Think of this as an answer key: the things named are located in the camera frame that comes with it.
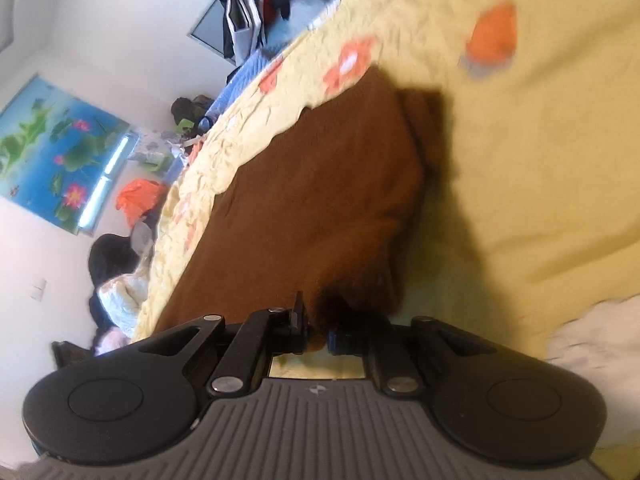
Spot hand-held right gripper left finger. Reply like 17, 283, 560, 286
145, 291, 309, 397

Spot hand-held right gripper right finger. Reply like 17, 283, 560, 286
327, 316, 481, 397

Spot brown knit sweater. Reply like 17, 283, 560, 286
152, 65, 456, 356

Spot white padded bundle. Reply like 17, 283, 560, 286
97, 272, 151, 342

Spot pink cloth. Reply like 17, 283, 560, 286
92, 327, 132, 357

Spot black cloth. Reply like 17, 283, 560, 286
89, 234, 144, 287

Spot dark furniture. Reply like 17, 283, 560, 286
50, 340, 97, 372

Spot orange cloth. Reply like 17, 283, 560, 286
116, 178, 169, 227

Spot black bag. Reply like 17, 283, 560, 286
170, 95, 216, 132

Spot yellow printed blanket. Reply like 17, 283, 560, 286
132, 0, 640, 381

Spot white cloth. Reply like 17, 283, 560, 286
544, 294, 640, 453

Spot blue quilted blanket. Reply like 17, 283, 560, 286
206, 35, 301, 116

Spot grey framed panel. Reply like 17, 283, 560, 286
187, 0, 237, 67

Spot lotus wall poster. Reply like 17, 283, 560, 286
0, 74, 132, 233

